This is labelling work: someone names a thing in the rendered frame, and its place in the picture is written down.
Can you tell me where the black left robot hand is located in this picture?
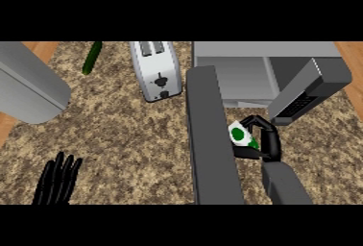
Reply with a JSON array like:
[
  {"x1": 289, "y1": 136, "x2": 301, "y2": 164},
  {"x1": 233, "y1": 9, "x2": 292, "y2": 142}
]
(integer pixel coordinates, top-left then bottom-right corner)
[{"x1": 31, "y1": 151, "x2": 84, "y2": 206}]

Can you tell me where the green cucumber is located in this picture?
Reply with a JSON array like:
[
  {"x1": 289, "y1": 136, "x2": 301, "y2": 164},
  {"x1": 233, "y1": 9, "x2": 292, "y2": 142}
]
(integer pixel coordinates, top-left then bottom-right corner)
[{"x1": 81, "y1": 41, "x2": 105, "y2": 76}]

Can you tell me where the grey microwave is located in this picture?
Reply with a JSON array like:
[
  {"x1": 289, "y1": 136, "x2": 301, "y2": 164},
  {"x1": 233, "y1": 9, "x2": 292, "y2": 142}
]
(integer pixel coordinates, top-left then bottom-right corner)
[{"x1": 192, "y1": 41, "x2": 353, "y2": 127}]

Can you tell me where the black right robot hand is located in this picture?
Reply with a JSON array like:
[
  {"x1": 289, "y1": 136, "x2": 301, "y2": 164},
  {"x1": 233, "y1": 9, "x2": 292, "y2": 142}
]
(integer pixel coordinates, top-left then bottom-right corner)
[{"x1": 233, "y1": 114, "x2": 283, "y2": 162}]

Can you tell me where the dark grey microwave door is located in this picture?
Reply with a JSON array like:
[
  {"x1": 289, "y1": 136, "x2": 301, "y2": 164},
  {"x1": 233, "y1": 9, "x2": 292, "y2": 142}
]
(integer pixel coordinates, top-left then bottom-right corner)
[{"x1": 185, "y1": 64, "x2": 247, "y2": 206}]

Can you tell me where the white green milk carton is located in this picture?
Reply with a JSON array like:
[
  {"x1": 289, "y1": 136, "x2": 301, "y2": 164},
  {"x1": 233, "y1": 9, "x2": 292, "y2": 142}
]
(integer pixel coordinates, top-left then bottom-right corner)
[{"x1": 227, "y1": 119, "x2": 261, "y2": 151}]

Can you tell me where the silver toaster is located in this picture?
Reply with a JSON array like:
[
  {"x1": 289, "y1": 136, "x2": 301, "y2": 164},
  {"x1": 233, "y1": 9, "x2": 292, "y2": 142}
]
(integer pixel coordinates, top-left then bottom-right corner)
[{"x1": 128, "y1": 41, "x2": 185, "y2": 104}]

